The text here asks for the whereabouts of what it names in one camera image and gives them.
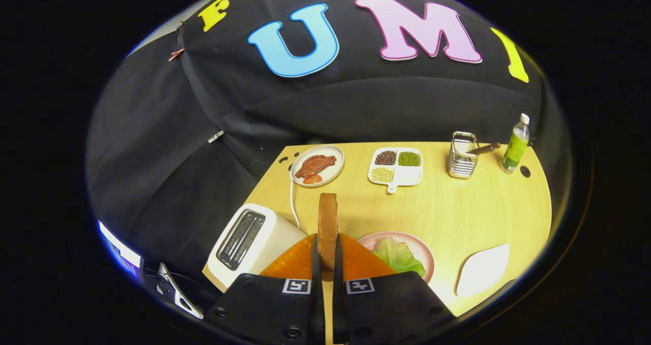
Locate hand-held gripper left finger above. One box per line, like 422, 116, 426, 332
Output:
203, 233, 326, 345

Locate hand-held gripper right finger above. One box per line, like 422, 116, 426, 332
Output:
333, 233, 456, 345

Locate browned toast slice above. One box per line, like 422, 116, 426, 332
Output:
317, 193, 339, 282

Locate green lettuce leaf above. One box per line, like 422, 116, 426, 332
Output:
373, 237, 427, 278

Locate pink round plate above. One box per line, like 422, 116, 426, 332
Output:
357, 232, 435, 283

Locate white toaster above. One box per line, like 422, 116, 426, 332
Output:
207, 203, 308, 293

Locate beige oval plate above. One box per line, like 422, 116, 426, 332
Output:
289, 145, 345, 188

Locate brown steak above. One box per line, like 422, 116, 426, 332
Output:
295, 155, 337, 179

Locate white divided dish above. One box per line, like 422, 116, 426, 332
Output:
368, 147, 424, 194

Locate white square plate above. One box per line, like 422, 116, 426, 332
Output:
456, 243, 510, 298

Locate white and black device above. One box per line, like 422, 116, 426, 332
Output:
157, 263, 205, 320

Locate lit screen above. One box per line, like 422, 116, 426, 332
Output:
98, 220, 144, 279

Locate green drink bottle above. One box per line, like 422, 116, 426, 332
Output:
500, 113, 530, 174

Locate white toaster cable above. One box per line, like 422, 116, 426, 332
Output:
289, 175, 302, 228

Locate metal wire utensil holder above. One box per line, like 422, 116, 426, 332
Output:
448, 131, 480, 179

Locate wooden handled utensil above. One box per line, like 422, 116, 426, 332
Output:
465, 142, 501, 156

